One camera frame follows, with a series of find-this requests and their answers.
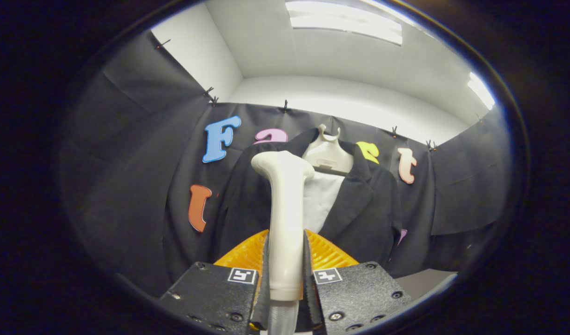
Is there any large ceiling light panel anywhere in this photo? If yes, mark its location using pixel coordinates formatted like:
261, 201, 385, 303
286, 0, 403, 46

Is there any black backdrop cloth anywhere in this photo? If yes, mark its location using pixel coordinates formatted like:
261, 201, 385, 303
59, 30, 504, 298

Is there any black suit jacket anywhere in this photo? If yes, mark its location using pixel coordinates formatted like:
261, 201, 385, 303
217, 128, 404, 276

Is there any grey cabinet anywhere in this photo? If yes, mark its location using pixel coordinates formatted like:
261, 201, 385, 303
394, 269, 457, 299

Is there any white garment steamer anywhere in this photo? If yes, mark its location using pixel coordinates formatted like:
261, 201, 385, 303
251, 150, 315, 335

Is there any small ceiling light panel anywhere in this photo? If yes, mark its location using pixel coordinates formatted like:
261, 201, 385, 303
468, 72, 496, 111

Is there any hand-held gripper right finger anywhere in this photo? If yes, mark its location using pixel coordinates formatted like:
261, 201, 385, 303
303, 229, 413, 335

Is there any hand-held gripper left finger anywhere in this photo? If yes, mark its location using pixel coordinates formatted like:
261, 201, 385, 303
158, 229, 270, 335

